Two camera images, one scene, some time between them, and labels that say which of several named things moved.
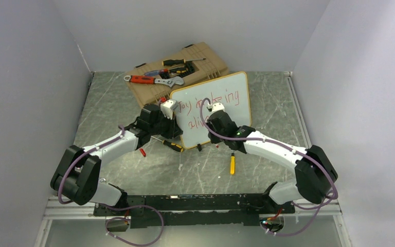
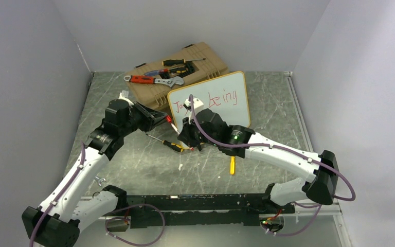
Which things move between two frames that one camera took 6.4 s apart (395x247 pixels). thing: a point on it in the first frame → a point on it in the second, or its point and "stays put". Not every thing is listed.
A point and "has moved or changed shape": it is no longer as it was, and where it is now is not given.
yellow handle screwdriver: x=232 y=164 stays put
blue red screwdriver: x=155 y=72 stays put
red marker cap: x=143 y=153 has moved or changed shape
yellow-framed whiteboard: x=231 y=90 stays put
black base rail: x=180 y=210 stays put
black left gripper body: x=164 y=126 → x=137 y=120
